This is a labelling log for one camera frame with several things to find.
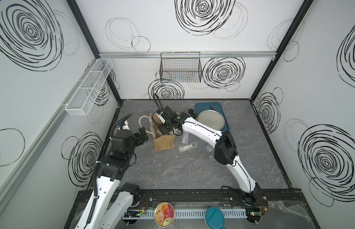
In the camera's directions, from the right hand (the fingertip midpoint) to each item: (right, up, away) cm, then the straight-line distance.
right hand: (163, 127), depth 90 cm
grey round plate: (+36, +5, +18) cm, 40 cm away
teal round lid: (+26, -37, -28) cm, 53 cm away
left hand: (-11, 0, -18) cm, 21 cm away
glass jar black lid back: (+19, +10, +10) cm, 24 cm away
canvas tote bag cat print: (-1, -9, -5) cm, 10 cm away
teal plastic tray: (+29, +14, +27) cm, 42 cm away
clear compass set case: (+15, -9, +7) cm, 18 cm away
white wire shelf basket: (-40, +15, -17) cm, 46 cm away
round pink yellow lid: (+3, -39, -23) cm, 45 cm away
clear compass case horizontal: (+16, -13, +2) cm, 21 cm away
